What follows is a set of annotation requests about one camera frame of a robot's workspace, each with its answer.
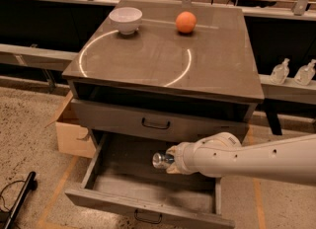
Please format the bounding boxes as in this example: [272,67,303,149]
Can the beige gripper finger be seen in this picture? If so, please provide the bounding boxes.
[166,145,178,155]
[166,164,180,174]

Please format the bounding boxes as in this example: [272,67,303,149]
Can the silver blue redbull can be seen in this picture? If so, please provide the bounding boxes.
[152,152,174,169]

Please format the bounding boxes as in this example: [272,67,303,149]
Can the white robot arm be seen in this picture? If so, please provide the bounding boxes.
[167,132,316,186]

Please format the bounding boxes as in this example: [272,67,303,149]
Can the open grey lower drawer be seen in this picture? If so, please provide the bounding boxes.
[65,133,235,229]

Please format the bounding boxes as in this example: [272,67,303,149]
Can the closed grey upper drawer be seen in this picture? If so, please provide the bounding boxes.
[71,99,248,143]

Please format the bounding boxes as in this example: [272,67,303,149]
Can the grey drawer cabinet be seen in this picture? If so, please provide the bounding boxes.
[61,0,265,229]

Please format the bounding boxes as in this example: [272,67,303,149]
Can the cardboard box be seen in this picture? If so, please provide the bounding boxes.
[47,91,96,158]

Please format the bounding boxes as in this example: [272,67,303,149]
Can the clear plastic bottle left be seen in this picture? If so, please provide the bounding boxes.
[270,58,289,85]

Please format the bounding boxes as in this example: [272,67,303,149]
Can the clear plastic bottle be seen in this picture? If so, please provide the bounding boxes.
[270,58,289,85]
[294,59,316,86]

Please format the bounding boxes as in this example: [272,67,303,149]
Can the orange fruit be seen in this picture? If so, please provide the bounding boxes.
[176,12,197,34]

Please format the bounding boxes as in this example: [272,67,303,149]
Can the white ceramic bowl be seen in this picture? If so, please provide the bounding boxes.
[109,7,142,35]

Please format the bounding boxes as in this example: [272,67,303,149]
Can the clear plastic bottle right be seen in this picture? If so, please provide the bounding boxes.
[294,59,316,86]

